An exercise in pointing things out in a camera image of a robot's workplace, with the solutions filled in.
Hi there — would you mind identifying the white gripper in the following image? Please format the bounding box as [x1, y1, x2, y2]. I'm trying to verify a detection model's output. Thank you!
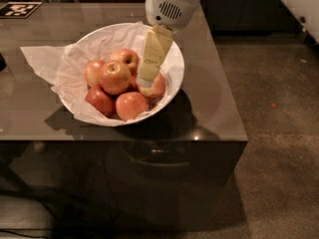
[137, 0, 200, 88]

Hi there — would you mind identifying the red apple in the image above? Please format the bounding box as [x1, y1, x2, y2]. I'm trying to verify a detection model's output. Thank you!
[109, 48, 140, 75]
[84, 59, 105, 87]
[86, 86, 116, 117]
[98, 61, 131, 96]
[138, 73, 166, 99]
[116, 92, 148, 121]

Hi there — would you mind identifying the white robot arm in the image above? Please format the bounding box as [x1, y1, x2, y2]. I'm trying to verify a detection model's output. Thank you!
[137, 0, 319, 88]

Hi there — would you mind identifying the white bowl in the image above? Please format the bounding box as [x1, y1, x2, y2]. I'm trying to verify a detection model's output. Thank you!
[52, 22, 184, 126]

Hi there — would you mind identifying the white tissue paper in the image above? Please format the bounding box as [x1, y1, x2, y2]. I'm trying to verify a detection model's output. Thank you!
[20, 21, 173, 127]

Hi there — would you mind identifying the black white fiducial marker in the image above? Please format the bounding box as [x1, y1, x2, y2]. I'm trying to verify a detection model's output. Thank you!
[0, 2, 42, 19]

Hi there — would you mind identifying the dark object at left edge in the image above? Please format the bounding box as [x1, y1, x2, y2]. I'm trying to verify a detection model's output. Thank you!
[0, 53, 7, 72]

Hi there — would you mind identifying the black cable on floor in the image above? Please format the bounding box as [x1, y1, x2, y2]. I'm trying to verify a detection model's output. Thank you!
[0, 229, 48, 239]

